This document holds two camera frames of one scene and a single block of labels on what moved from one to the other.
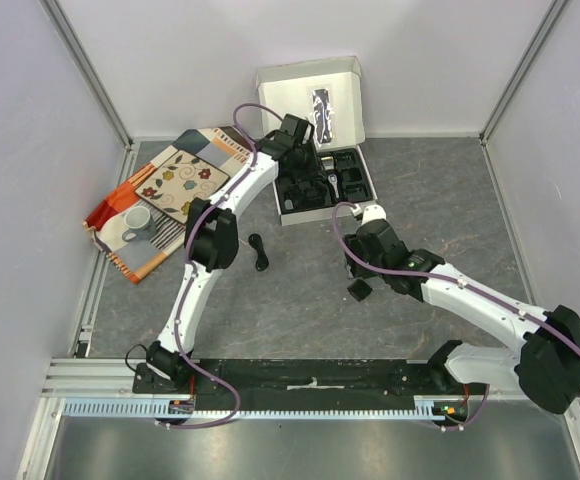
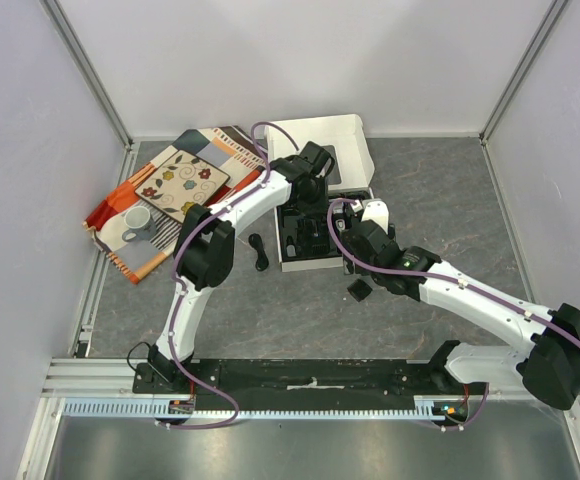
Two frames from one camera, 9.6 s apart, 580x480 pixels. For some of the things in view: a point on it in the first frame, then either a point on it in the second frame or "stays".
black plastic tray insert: [343, 182] to [304, 236]
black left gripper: [307, 144] to [320, 181]
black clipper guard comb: [359, 290] stays
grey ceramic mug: [141, 224] stays
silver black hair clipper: [332, 178] to [340, 224]
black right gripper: [358, 273] stays
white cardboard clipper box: [328, 93] to [350, 162]
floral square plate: [178, 182] stays
